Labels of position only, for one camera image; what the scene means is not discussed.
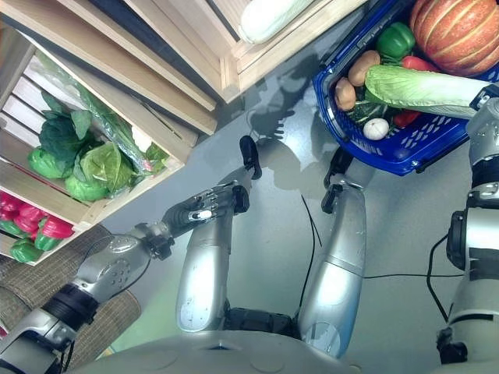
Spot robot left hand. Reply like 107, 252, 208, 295
163, 179, 241, 238

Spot blue plastic shopping basket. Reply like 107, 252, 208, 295
311, 0, 499, 176

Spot bagged green leafy vegetables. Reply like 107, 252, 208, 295
37, 52, 157, 175

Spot small green lettuce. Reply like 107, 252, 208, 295
144, 143, 171, 173

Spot light green open-leaf cabbage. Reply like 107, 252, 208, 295
73, 141, 134, 192

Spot light green round cabbage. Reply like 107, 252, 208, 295
63, 174, 111, 203
27, 147, 76, 180

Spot red bell pepper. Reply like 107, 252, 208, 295
392, 109, 423, 129
0, 192, 25, 213
401, 55, 442, 73
14, 205, 49, 234
37, 216, 76, 240

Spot silver robot torso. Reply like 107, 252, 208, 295
72, 306, 391, 374

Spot wooden crate with peppers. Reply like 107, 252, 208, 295
0, 189, 90, 267

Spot wooden crate with cabbages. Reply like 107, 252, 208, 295
0, 26, 186, 235

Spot dark green leafy cabbage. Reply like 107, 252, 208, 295
38, 92, 94, 167

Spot wooden crate with melon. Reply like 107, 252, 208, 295
120, 0, 370, 105

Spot green bell pepper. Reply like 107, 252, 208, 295
10, 238, 44, 263
0, 219, 25, 237
34, 229, 62, 251
375, 22, 416, 59

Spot wooden shelf boards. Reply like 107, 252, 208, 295
0, 0, 218, 149

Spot grey-brown woven mat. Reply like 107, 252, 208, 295
0, 223, 142, 370

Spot brown potato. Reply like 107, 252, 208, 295
334, 76, 357, 111
347, 50, 381, 87

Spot white garlic bulb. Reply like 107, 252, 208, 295
363, 117, 391, 141

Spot dark green leafy vegetable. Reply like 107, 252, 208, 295
345, 87, 395, 126

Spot napa cabbage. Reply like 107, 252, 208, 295
363, 64, 493, 120

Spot orange ribbed pumpkin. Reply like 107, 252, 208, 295
409, 0, 499, 78

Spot black floor cable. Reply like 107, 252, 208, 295
299, 194, 465, 312

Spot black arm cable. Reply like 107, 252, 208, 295
426, 232, 455, 323

